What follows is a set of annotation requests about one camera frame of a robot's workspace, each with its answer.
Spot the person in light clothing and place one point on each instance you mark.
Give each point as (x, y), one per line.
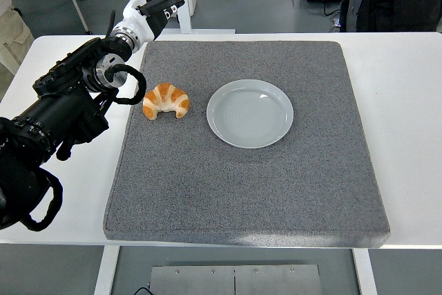
(14, 39)

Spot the grey round plate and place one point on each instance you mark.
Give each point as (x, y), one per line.
(248, 115)

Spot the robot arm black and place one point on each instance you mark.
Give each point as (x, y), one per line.
(58, 108)

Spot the grey speckled mat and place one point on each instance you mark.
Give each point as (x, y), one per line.
(241, 188)

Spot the white table leg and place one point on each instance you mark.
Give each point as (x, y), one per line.
(365, 272)
(105, 271)

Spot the croissant bread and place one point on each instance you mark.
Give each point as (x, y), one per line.
(165, 96)

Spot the grey metal plate with screws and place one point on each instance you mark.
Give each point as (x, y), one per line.
(235, 279)

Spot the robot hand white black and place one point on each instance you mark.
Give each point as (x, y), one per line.
(136, 22)

